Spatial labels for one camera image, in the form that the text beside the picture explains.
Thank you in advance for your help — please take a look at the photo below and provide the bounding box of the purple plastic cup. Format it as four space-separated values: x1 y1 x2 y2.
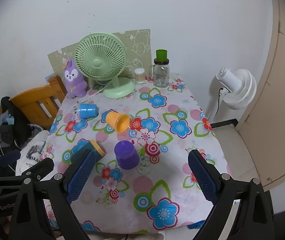
114 140 140 170

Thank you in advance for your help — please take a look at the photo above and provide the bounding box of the teal cup with yellow rim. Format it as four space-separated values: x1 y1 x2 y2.
70 139 106 164

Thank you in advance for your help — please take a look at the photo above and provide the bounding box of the blue plastic cup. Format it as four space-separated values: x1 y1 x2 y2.
78 103 98 119

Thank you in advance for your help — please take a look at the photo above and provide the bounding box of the orange plastic cup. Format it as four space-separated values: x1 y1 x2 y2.
106 112 131 133

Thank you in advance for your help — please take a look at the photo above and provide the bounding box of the pile of dark clothes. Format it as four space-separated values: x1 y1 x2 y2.
0 96 49 178

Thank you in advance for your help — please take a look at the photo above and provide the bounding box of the floral tablecloth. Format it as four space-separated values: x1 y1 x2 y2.
42 75 228 233

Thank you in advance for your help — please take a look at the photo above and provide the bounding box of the wooden chair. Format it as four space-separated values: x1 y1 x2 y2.
0 75 67 130

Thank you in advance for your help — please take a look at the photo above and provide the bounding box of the purple plush rabbit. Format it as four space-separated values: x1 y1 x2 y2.
63 59 88 98

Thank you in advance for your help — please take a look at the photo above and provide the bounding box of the beige wooden door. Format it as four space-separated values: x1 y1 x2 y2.
237 0 285 190

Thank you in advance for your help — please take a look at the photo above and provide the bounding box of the white standing fan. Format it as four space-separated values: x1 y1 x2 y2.
206 68 257 121

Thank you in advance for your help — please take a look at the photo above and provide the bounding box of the small clear toothpick jar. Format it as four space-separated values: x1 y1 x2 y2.
134 68 145 84

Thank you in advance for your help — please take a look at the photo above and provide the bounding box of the glass jar with green lid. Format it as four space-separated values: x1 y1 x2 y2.
149 49 170 88

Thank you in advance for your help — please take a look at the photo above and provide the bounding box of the green desk fan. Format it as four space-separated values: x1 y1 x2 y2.
74 33 136 99

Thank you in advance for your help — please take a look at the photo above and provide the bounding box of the beige patterned board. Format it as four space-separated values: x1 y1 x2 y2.
48 29 152 78

